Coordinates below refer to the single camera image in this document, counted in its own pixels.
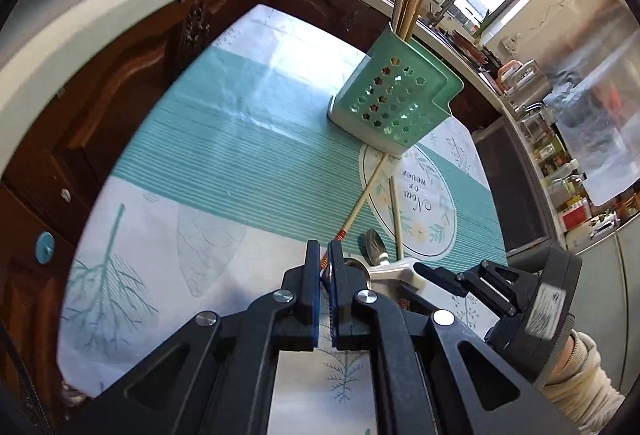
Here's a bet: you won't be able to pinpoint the white ceramic spoon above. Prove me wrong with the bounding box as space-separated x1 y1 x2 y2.
367 259 426 291

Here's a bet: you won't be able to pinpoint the white cabinet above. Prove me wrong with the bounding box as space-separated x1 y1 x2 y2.
565 215 640 366

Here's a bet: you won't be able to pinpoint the blue round hook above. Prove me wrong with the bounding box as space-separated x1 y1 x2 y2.
35 231 57 263

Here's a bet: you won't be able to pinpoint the person's right forearm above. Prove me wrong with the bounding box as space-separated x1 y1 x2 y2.
532 330 628 433

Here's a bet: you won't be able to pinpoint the red label jar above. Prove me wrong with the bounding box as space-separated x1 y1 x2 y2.
560 197 591 231

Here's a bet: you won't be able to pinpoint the brown wooden cabinets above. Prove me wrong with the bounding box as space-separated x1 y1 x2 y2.
0 0 501 421

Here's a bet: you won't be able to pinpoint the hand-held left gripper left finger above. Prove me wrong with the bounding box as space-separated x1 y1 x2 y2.
65 240 322 435

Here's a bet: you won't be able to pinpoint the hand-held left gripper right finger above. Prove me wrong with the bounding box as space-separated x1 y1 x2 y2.
327 240 591 435

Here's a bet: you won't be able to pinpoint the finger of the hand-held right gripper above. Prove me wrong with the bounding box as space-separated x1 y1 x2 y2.
457 260 521 316
414 263 463 298

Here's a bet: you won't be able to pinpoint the teal leaf print tablecloth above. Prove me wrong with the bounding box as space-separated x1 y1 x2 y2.
59 4 508 435

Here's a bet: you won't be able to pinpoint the green plastic utensil holder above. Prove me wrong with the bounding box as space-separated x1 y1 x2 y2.
327 27 465 160

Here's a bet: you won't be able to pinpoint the red frying pan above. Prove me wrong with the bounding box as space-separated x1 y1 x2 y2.
450 32 488 60

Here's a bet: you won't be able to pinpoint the large metal spoon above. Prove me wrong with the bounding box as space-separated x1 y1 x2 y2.
322 257 373 296

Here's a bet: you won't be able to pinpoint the glass jug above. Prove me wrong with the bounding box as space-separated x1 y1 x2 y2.
520 107 558 140

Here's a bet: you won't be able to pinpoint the small metal spoon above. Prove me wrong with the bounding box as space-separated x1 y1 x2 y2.
362 228 393 268

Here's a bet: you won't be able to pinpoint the pink electric kettle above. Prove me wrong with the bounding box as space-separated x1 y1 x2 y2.
495 59 538 93

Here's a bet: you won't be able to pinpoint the clear plastic bottle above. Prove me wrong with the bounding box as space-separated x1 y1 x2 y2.
542 160 581 180

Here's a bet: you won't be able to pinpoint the metal kettle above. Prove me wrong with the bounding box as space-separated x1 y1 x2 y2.
515 75 553 113

